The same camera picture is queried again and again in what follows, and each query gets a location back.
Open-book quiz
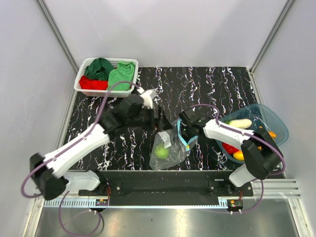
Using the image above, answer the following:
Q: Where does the green fake vegetable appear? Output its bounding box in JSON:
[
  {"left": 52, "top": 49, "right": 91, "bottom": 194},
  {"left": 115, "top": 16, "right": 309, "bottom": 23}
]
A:
[{"left": 154, "top": 144, "right": 169, "bottom": 159}]

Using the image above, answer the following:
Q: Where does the red fake bell pepper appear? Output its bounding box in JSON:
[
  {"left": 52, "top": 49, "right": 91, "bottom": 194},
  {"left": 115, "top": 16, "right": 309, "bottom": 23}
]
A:
[{"left": 222, "top": 143, "right": 239, "bottom": 155}]

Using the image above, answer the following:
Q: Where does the beige fake egg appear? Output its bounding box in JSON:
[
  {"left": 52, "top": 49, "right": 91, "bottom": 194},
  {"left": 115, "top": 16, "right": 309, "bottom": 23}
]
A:
[{"left": 228, "top": 118, "right": 252, "bottom": 129}]

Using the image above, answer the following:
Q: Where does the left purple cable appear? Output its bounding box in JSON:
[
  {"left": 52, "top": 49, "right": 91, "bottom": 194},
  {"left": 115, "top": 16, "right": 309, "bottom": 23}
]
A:
[{"left": 20, "top": 81, "right": 144, "bottom": 198}]

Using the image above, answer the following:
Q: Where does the aluminium frame rail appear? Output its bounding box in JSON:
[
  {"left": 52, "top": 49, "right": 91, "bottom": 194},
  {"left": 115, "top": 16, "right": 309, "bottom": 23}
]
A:
[{"left": 34, "top": 177, "right": 314, "bottom": 237}]

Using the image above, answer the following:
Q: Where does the clear zip top bag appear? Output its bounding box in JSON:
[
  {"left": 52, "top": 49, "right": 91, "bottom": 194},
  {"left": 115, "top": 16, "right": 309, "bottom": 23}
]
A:
[{"left": 149, "top": 119, "right": 198, "bottom": 171}]

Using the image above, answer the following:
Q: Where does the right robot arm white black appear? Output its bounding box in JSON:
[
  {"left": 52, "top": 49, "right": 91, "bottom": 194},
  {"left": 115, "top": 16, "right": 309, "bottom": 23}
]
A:
[{"left": 177, "top": 108, "right": 285, "bottom": 196}]

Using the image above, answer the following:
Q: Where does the teal plastic container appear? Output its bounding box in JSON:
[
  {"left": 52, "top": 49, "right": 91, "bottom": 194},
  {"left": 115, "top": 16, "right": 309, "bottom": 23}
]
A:
[{"left": 217, "top": 103, "right": 289, "bottom": 163}]

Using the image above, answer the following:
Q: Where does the red cloth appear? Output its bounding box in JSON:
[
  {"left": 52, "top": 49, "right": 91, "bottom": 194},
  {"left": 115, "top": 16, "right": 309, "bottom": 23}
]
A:
[{"left": 79, "top": 76, "right": 108, "bottom": 90}]

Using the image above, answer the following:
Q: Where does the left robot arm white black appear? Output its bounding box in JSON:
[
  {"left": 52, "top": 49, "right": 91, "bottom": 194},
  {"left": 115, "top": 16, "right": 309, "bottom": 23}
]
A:
[{"left": 30, "top": 94, "right": 172, "bottom": 200}]

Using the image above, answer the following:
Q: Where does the light green cloth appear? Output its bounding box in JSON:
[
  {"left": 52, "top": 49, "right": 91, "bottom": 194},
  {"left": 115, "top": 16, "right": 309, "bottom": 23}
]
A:
[{"left": 107, "top": 61, "right": 135, "bottom": 91}]

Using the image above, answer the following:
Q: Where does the white plastic basket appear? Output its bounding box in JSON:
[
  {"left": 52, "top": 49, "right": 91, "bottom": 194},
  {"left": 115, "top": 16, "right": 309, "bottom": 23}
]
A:
[{"left": 74, "top": 58, "right": 139, "bottom": 98}]

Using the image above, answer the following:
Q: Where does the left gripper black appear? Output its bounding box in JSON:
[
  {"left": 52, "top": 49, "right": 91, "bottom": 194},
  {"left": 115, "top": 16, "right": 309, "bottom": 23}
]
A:
[{"left": 127, "top": 105, "right": 173, "bottom": 132}]

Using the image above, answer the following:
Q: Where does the purple cable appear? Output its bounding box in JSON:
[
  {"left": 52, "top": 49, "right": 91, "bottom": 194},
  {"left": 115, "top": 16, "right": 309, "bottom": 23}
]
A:
[
  {"left": 20, "top": 81, "right": 144, "bottom": 198},
  {"left": 190, "top": 104, "right": 286, "bottom": 176}
]

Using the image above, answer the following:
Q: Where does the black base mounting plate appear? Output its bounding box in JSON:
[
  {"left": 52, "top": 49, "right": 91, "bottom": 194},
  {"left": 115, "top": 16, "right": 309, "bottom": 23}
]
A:
[{"left": 79, "top": 170, "right": 253, "bottom": 208}]

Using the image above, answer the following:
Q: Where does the white paper label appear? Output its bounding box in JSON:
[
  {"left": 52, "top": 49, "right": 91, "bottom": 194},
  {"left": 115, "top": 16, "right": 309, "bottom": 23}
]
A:
[{"left": 158, "top": 131, "right": 171, "bottom": 149}]

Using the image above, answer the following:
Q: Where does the orange fake food piece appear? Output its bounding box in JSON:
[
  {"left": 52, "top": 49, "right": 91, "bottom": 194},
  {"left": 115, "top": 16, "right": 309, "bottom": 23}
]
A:
[{"left": 268, "top": 131, "right": 277, "bottom": 139}]

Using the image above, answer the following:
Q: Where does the dark green cloth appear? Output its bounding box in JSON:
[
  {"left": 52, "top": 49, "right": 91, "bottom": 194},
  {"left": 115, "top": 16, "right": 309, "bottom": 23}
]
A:
[{"left": 84, "top": 58, "right": 115, "bottom": 81}]

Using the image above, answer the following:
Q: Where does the orange fake mango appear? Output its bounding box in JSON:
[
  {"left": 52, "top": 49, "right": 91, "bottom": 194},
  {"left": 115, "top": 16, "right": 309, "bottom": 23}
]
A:
[{"left": 233, "top": 151, "right": 244, "bottom": 161}]

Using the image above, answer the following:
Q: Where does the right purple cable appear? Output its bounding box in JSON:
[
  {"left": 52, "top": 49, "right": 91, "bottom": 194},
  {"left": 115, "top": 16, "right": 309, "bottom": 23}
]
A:
[{"left": 190, "top": 104, "right": 286, "bottom": 176}]

